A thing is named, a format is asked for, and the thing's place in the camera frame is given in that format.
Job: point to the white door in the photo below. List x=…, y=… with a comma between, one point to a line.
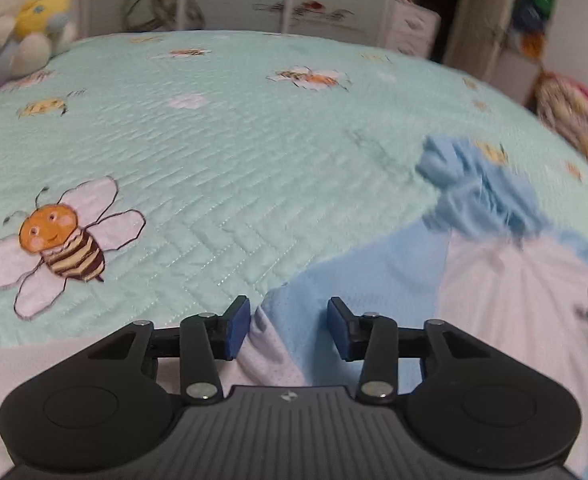
x=479, y=20

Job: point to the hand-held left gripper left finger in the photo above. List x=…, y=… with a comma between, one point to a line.
x=237, y=327

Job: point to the white cat plush toy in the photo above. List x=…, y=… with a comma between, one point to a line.
x=13, y=45

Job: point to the white drawer cabinet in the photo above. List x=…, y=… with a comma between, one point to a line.
x=411, y=27

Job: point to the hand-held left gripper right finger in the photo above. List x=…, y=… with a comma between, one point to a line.
x=339, y=330

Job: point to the light blue white jacket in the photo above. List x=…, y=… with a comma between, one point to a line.
x=499, y=285

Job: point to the folded floral quilt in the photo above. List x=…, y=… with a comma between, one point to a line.
x=569, y=110

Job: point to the grey sliding door wardrobe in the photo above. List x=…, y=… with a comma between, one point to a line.
x=233, y=5

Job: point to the blue bag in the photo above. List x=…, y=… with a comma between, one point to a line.
x=526, y=15

